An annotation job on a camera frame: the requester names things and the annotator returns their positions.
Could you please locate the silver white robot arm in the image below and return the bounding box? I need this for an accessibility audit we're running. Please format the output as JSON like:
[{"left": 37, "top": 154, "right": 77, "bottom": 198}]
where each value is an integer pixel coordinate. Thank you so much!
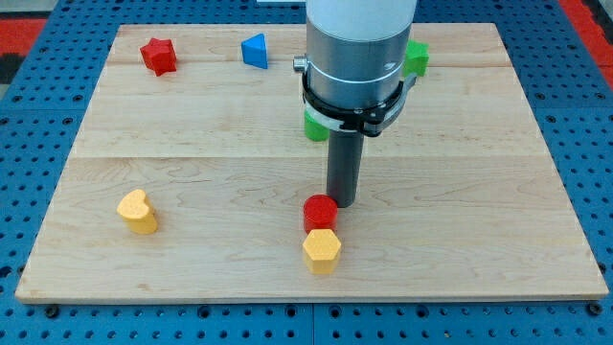
[{"left": 293, "top": 0, "right": 418, "bottom": 109}]

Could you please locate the yellow heart block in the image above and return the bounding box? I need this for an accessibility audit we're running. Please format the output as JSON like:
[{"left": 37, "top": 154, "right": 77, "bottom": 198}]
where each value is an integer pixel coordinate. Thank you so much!
[{"left": 116, "top": 189, "right": 158, "bottom": 235}]

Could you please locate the red cylinder block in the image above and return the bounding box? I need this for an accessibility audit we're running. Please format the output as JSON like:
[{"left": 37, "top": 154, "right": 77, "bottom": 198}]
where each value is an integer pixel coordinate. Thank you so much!
[{"left": 303, "top": 195, "right": 338, "bottom": 234}]

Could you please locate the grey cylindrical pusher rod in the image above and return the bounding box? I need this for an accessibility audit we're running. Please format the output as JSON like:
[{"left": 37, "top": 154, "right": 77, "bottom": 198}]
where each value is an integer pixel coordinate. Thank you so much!
[{"left": 327, "top": 130, "right": 364, "bottom": 208}]

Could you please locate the green cylinder block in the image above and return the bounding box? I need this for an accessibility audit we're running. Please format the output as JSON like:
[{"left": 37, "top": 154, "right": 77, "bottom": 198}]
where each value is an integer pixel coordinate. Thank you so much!
[{"left": 304, "top": 111, "right": 329, "bottom": 142}]

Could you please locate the yellow hexagon block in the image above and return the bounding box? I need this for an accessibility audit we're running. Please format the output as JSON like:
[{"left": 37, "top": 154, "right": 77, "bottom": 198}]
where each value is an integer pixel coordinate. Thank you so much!
[{"left": 302, "top": 229, "right": 342, "bottom": 274}]

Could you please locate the wooden board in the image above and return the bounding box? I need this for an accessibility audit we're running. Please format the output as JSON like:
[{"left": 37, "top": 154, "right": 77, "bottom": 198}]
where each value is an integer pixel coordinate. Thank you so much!
[{"left": 15, "top": 23, "right": 608, "bottom": 305}]

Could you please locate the blue triangle block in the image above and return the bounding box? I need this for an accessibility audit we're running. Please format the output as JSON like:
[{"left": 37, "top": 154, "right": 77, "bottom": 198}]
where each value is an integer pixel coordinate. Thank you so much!
[{"left": 240, "top": 33, "right": 268, "bottom": 69}]

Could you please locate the green star block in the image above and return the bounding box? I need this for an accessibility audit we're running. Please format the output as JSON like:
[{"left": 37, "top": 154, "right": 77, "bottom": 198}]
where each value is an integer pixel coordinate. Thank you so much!
[{"left": 403, "top": 39, "right": 429, "bottom": 77}]

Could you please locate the red star block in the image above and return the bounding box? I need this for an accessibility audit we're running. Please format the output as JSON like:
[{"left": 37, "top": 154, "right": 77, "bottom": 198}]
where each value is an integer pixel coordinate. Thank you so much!
[{"left": 140, "top": 37, "right": 177, "bottom": 77}]

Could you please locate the black clamp ring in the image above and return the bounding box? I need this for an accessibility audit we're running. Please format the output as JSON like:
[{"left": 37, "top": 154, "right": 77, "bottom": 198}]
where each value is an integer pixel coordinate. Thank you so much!
[{"left": 301, "top": 71, "right": 419, "bottom": 139}]

